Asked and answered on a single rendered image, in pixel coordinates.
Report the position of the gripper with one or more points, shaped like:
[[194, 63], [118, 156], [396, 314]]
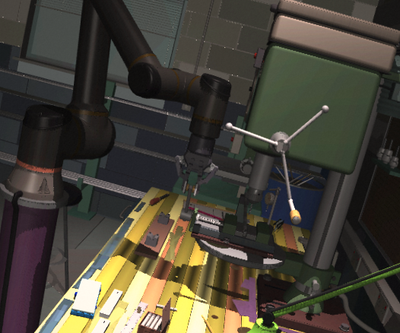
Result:
[[200, 156]]

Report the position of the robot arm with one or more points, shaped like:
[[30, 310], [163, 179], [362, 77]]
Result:
[[89, 69]]

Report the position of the grey rod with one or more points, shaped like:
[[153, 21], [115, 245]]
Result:
[[187, 208]]

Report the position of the red rod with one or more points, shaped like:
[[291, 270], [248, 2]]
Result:
[[207, 212]]

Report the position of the grey clamp block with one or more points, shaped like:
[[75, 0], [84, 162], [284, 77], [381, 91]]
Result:
[[152, 240], [164, 218]]

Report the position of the grey quill with chuck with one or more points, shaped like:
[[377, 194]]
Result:
[[259, 173]]

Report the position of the dark green vice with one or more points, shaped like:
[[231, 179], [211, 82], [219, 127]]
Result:
[[234, 230]]

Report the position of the brass depth-stop turret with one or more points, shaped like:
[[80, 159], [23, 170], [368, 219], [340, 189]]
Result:
[[269, 198]]

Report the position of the brown drill bit box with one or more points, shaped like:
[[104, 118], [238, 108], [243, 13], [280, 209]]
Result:
[[150, 322]]

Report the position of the grey column clamp knob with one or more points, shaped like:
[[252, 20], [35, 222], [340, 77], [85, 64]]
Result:
[[313, 286]]

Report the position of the red screwdriver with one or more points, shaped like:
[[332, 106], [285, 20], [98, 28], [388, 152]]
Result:
[[157, 199]]

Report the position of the grey round dial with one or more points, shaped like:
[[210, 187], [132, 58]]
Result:
[[246, 166]]

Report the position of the brown flat plate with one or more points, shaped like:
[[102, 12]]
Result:
[[153, 239]]

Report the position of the round drill press table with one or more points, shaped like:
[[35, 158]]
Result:
[[231, 255]]

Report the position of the blue drum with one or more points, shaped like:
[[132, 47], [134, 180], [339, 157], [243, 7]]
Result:
[[304, 204]]

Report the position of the purple flat shape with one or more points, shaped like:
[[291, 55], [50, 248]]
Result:
[[246, 298]]

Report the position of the green drill press body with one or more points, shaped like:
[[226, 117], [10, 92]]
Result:
[[311, 104]]

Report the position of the brown upright plate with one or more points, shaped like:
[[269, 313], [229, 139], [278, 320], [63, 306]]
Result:
[[166, 315]]

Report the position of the white flat plate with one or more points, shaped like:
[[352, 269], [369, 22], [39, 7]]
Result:
[[111, 303]]

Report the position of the white ruler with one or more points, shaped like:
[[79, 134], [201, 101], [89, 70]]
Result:
[[135, 317]]

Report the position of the green round knob base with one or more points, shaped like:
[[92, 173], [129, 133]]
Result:
[[264, 326]]

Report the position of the white box blue base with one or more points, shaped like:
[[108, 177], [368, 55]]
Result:
[[86, 298]]

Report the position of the small white plate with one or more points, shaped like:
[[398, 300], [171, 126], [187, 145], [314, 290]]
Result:
[[100, 326]]

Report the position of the green long lever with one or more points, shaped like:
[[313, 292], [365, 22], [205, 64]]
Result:
[[345, 284]]

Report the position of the green shelf with spools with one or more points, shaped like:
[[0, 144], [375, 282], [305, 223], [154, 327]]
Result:
[[389, 159]]

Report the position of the beige belt cover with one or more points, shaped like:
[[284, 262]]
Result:
[[335, 34]]

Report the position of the brown pegboard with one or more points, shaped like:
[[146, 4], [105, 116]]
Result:
[[394, 208]]

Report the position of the window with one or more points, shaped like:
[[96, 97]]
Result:
[[57, 31]]

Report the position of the grey power strip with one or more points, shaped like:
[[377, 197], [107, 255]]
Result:
[[377, 277]]

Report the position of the grey switch box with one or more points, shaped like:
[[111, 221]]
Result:
[[259, 59]]

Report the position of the brown base plate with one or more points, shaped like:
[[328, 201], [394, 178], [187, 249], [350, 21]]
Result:
[[311, 321]]

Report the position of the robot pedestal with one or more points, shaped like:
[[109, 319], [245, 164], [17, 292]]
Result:
[[23, 263]]

